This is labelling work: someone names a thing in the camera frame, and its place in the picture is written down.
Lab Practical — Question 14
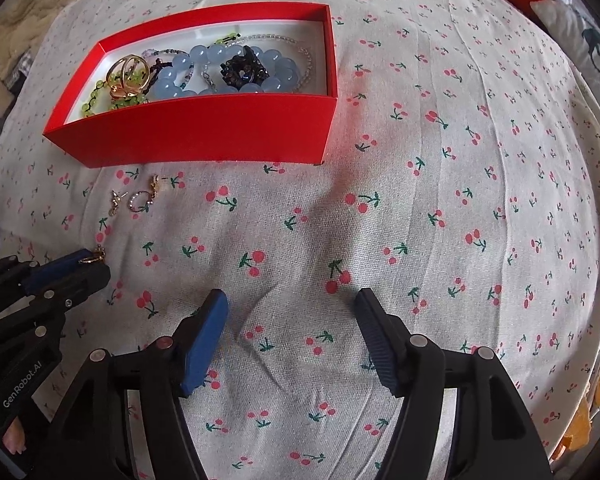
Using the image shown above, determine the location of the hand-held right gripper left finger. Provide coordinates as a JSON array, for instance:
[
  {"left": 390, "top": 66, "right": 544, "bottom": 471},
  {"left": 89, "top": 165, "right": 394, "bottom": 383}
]
[{"left": 45, "top": 288, "right": 230, "bottom": 480}]

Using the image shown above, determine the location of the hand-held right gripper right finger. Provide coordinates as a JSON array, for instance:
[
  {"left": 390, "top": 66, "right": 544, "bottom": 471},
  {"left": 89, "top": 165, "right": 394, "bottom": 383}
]
[{"left": 354, "top": 286, "right": 553, "bottom": 480}]

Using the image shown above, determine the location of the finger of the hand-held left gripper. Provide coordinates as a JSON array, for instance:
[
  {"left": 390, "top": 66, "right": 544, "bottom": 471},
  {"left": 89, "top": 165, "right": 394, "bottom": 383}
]
[
  {"left": 0, "top": 262, "right": 112, "bottom": 331},
  {"left": 0, "top": 248, "right": 97, "bottom": 306}
]

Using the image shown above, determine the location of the green bead bracelet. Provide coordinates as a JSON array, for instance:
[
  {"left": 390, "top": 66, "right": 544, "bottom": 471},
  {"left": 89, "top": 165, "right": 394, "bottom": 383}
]
[{"left": 80, "top": 32, "right": 243, "bottom": 118}]

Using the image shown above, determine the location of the red cardboard box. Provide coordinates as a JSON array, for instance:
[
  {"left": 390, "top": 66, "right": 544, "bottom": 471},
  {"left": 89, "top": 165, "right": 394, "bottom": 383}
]
[{"left": 42, "top": 2, "right": 339, "bottom": 168}]

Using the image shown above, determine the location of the gold ring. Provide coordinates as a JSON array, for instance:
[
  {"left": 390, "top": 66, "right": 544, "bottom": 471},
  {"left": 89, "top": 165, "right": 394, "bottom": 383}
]
[{"left": 105, "top": 56, "right": 151, "bottom": 100}]

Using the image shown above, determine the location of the dark thin bead bracelet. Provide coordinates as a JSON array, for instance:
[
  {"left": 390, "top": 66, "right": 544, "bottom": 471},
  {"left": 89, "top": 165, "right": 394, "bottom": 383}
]
[{"left": 142, "top": 49, "right": 191, "bottom": 88}]

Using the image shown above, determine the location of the blue bead bracelet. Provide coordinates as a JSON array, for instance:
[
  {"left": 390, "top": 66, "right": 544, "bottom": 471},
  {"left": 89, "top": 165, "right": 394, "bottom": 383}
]
[{"left": 152, "top": 44, "right": 301, "bottom": 101}]

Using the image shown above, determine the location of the black hair clip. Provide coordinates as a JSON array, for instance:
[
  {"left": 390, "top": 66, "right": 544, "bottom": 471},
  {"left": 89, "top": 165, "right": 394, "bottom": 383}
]
[{"left": 220, "top": 46, "right": 271, "bottom": 86}]

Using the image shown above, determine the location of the clear bead bracelet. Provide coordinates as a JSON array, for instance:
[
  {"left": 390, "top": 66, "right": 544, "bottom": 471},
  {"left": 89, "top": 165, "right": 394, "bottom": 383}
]
[{"left": 200, "top": 34, "right": 315, "bottom": 93}]

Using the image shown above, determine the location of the person's left hand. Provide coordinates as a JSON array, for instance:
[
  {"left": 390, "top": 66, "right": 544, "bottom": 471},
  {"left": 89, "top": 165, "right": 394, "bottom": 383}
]
[{"left": 2, "top": 417, "right": 28, "bottom": 456}]

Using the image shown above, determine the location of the beige blanket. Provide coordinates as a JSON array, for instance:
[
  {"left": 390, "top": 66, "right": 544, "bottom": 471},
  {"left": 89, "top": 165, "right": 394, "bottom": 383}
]
[{"left": 0, "top": 0, "right": 61, "bottom": 116}]

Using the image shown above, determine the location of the deer print pillow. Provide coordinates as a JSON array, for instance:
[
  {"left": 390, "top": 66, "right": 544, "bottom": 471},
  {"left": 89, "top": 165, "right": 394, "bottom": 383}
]
[{"left": 530, "top": 0, "right": 600, "bottom": 91}]

